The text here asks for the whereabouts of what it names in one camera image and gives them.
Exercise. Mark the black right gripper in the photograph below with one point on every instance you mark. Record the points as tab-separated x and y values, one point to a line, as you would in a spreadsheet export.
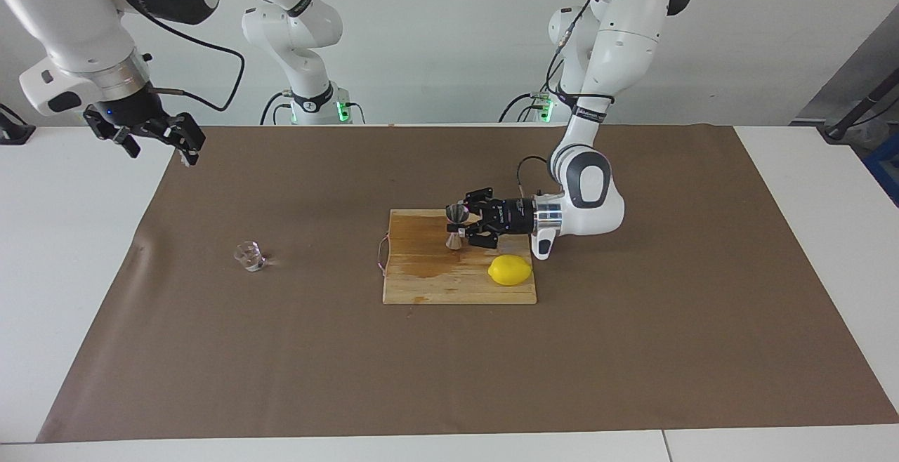
133	112

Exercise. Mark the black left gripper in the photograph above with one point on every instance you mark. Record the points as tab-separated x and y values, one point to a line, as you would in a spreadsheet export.
516	216

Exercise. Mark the steel double jigger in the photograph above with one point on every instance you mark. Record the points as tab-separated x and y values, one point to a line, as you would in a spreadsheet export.
455	239

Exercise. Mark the small clear glass cup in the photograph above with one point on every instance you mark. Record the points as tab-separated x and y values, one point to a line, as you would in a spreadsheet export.
249	257

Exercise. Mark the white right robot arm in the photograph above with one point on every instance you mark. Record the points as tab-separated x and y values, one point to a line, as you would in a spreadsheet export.
70	20

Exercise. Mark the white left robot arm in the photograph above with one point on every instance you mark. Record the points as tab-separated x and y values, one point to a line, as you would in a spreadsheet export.
618	27

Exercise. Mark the yellow lemon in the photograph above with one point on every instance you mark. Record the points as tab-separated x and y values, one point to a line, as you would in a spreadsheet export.
510	270

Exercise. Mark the wooden cutting board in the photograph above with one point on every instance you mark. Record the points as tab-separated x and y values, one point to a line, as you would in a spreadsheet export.
435	283

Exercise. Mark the brown paper table mat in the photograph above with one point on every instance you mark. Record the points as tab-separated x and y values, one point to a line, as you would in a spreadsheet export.
351	364

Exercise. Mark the black tripod stand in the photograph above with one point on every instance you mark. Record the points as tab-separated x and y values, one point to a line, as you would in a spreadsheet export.
836	132

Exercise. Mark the blue plastic crate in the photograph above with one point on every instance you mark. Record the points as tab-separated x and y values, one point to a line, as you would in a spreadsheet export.
888	163

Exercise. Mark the black clamp mount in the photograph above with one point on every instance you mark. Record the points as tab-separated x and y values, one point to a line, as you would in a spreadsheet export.
15	133

